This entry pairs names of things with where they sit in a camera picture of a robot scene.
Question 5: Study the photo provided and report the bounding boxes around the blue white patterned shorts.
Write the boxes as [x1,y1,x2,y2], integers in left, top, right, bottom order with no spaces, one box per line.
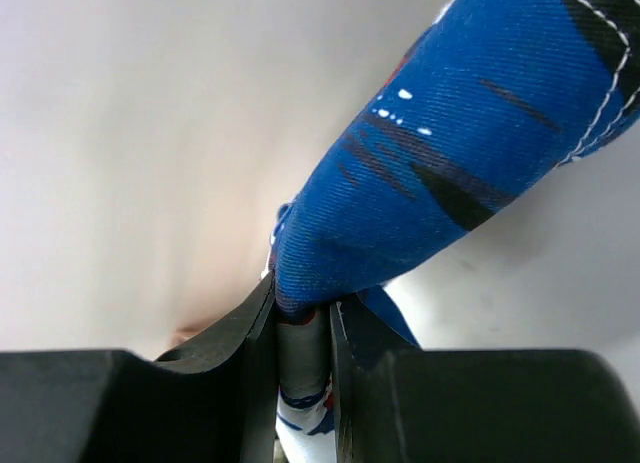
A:
[265,0,639,462]

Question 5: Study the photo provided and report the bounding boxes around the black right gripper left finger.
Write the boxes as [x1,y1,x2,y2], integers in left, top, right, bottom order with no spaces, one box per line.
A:
[1,278,277,462]

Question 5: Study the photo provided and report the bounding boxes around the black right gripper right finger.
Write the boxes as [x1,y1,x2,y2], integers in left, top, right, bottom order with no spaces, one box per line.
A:
[330,296,639,463]

